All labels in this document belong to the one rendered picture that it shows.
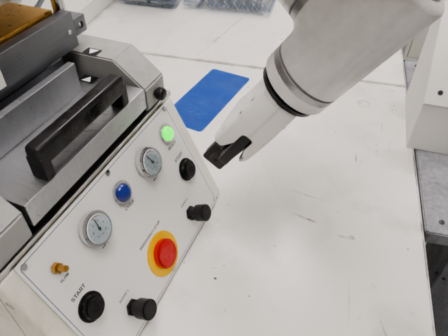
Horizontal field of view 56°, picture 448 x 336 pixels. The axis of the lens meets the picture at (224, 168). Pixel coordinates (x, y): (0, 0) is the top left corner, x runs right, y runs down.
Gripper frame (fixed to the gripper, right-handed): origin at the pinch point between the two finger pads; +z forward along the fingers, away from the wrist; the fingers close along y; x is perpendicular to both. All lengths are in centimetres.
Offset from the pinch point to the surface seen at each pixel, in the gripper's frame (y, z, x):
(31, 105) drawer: 12.8, 0.3, -20.6
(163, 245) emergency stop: 12.1, 8.0, 1.7
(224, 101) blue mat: -30.5, 17.8, -2.1
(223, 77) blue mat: -39.4, 20.0, -5.3
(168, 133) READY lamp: 0.7, 2.9, -7.2
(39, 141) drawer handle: 18.5, -4.1, -16.0
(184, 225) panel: 6.2, 10.0, 3.1
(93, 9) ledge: -56, 45, -46
